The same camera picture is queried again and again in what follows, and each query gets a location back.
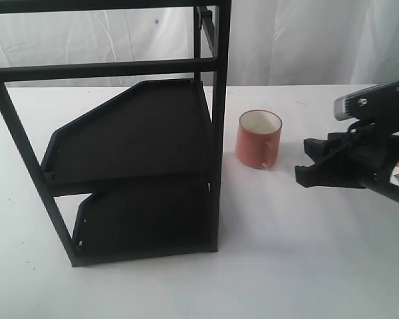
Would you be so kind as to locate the orange ceramic mug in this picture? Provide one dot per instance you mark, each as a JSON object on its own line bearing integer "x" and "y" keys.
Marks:
{"x": 258, "y": 137}

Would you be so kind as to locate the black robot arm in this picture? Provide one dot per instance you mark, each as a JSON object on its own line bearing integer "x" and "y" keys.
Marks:
{"x": 393, "y": 191}

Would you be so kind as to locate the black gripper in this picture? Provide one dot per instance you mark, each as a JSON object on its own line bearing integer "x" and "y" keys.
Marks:
{"x": 352, "y": 160}

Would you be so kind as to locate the black metal shelf rack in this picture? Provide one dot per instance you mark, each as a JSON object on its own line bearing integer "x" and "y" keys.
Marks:
{"x": 139, "y": 176}

